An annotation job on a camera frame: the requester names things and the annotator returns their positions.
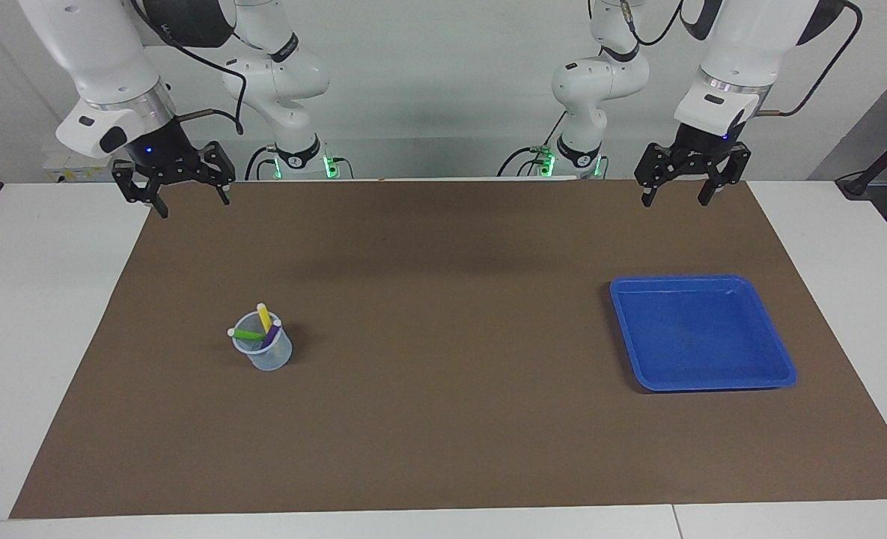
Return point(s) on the purple pen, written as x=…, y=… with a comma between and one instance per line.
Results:
x=272, y=334

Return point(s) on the blue plastic tray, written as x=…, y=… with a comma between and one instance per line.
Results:
x=697, y=337

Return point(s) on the yellow pen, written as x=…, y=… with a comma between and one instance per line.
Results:
x=264, y=318

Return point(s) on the black stand pole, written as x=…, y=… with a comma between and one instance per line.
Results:
x=855, y=186

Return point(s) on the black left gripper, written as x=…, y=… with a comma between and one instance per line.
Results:
x=701, y=146

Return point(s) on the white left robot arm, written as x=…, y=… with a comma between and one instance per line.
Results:
x=742, y=45

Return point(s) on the green pen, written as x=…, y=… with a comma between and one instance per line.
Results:
x=247, y=334

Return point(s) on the brown table mat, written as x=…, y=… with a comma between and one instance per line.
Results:
x=443, y=419

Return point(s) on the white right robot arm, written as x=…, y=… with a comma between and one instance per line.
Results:
x=99, y=52

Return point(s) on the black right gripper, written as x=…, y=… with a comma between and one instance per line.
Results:
x=155, y=150

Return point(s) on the white box with yellow labels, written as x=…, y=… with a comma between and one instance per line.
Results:
x=76, y=174

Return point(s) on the clear plastic cup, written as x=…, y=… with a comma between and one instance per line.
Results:
x=271, y=359

